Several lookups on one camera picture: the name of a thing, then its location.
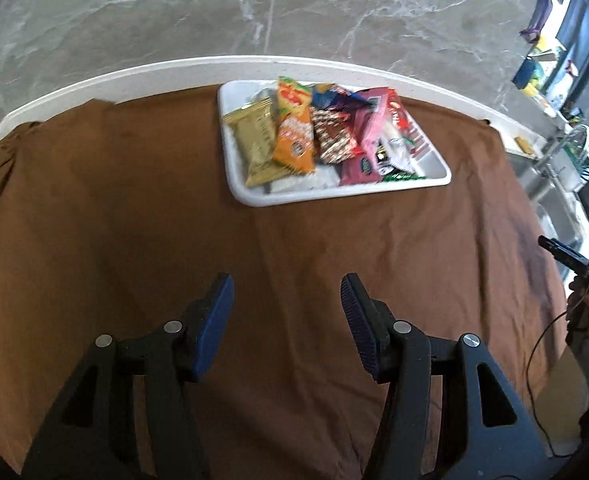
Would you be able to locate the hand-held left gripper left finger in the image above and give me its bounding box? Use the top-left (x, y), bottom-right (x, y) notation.
top-left (22, 272), bottom-right (236, 480)

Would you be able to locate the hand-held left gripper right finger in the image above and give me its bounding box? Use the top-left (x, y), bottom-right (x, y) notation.
top-left (340, 272), bottom-right (551, 480)

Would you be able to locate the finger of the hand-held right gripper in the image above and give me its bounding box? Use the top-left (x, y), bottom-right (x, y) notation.
top-left (537, 235), bottom-right (589, 274)

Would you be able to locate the white plastic tray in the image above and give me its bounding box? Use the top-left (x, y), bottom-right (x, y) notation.
top-left (218, 79), bottom-right (453, 207)

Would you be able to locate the green-edged clear seed packet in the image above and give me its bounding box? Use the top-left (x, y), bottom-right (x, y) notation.
top-left (378, 166), bottom-right (426, 182)

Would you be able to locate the clear white cartoon snack packet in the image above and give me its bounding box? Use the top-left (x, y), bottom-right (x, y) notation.
top-left (267, 165), bottom-right (342, 195)

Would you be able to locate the black snack packet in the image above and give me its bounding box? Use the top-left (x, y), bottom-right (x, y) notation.
top-left (374, 137), bottom-right (406, 172)

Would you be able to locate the gold snack packet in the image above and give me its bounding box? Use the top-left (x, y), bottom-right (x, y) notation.
top-left (223, 97), bottom-right (281, 187)

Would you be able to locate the red brown checkered snack packet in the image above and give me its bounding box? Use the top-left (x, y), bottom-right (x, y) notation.
top-left (310, 107), bottom-right (359, 166)

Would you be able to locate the pink snack packet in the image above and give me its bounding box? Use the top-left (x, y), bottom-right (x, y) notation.
top-left (339, 87), bottom-right (391, 187)

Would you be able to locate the large red snack packet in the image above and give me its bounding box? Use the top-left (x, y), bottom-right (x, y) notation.
top-left (387, 91), bottom-right (431, 159)

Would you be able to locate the orange snack packet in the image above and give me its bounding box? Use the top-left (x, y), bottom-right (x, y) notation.
top-left (273, 76), bottom-right (317, 175)

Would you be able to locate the dark blue snack packet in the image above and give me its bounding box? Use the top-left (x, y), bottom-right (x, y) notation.
top-left (310, 84), bottom-right (372, 112)

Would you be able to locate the steel sink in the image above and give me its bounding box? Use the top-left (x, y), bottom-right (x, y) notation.
top-left (513, 159), bottom-right (589, 262)

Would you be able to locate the metal faucet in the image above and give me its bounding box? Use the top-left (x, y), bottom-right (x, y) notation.
top-left (548, 124), bottom-right (589, 182)

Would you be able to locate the brown cloth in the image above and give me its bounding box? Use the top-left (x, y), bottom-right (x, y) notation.
top-left (0, 82), bottom-right (571, 480)

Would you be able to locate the yellow oil bottle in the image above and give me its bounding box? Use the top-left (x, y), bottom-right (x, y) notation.
top-left (524, 44), bottom-right (566, 97)

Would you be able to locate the blue cup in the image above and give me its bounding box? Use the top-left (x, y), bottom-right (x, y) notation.
top-left (513, 56), bottom-right (538, 89)

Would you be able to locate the purple hanging tool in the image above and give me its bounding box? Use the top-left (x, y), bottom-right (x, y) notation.
top-left (521, 0), bottom-right (551, 44)

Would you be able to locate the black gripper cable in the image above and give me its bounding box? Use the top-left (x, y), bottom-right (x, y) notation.
top-left (525, 304), bottom-right (583, 459)

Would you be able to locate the dark window frame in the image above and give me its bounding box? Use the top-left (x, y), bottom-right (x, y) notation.
top-left (553, 0), bottom-right (589, 112)

